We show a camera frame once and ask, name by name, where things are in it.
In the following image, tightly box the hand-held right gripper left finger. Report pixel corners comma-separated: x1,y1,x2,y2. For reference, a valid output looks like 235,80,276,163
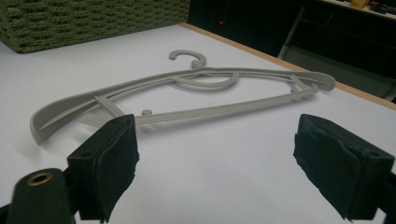
66,113,140,224

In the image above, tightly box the yellow object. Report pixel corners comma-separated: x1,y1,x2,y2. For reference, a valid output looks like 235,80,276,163
350,0,370,9

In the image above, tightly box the green woven basket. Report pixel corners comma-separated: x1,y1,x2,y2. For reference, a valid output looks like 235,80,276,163
0,0,191,54

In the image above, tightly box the grey plastic clothes hanger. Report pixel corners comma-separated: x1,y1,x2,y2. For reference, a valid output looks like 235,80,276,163
29,49,336,147

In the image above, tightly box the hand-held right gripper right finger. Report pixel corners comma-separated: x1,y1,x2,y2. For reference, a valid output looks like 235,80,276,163
292,113,396,222

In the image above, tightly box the grey metal stand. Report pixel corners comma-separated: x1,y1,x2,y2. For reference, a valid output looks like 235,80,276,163
276,6,396,102

